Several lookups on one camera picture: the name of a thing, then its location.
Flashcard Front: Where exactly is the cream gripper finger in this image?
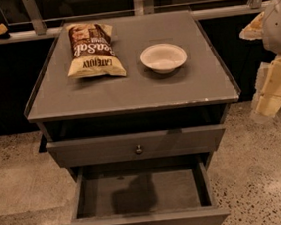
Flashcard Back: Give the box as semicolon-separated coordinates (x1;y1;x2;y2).
239;12;264;41

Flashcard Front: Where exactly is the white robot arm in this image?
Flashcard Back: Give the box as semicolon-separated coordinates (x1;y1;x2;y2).
239;0;281;124

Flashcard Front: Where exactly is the grey wooden drawer cabinet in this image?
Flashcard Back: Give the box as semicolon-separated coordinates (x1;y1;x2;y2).
15;5;249;187

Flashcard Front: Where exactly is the grey upper drawer with knob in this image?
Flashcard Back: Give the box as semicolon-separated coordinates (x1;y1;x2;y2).
47;125;225;168

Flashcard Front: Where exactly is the white paper bowl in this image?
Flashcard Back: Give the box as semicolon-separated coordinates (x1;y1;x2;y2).
140;44;188;74

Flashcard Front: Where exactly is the sea salt chips bag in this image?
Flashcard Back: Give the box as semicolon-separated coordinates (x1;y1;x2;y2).
66;23;127;78

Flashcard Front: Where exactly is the metal railing frame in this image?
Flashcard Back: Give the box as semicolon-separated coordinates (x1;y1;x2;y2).
0;0;271;41

